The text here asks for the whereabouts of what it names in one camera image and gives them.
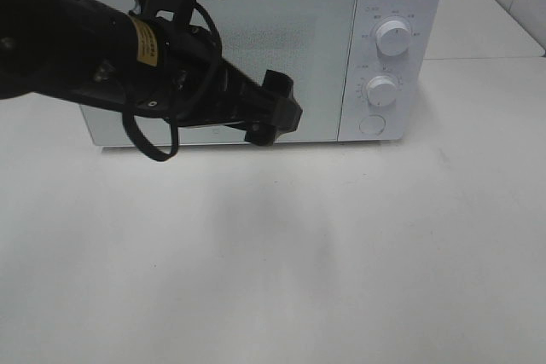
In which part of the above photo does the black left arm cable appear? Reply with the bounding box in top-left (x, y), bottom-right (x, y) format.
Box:
top-left (119, 1), bottom-right (223, 164)

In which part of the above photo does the white round door button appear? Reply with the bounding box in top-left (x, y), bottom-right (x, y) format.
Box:
top-left (359, 114), bottom-right (386, 136)

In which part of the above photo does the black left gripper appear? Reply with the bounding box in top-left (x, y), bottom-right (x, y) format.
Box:
top-left (123, 0), bottom-right (303, 147)

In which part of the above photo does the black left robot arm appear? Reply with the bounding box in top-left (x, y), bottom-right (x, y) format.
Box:
top-left (1, 0), bottom-right (302, 162)

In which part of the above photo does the white microwave knob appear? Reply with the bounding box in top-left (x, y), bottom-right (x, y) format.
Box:
top-left (364, 75), bottom-right (398, 107)
top-left (375, 17), bottom-right (412, 57)

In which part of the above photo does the white microwave door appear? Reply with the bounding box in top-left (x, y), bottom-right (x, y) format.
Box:
top-left (81, 0), bottom-right (354, 147)

